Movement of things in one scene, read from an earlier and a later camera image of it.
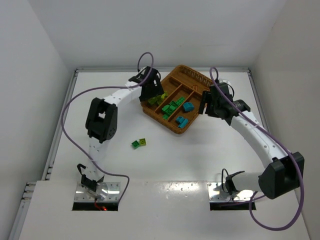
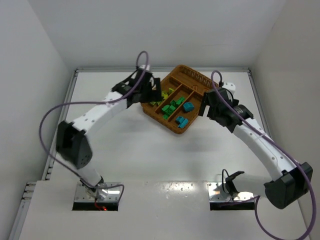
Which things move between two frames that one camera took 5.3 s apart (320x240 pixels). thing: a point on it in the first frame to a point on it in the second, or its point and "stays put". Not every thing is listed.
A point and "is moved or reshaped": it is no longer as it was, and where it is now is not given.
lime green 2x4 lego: (156, 100) is moved or reshaped
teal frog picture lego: (188, 106) stays put
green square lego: (165, 117) stays put
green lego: (170, 110) stays put
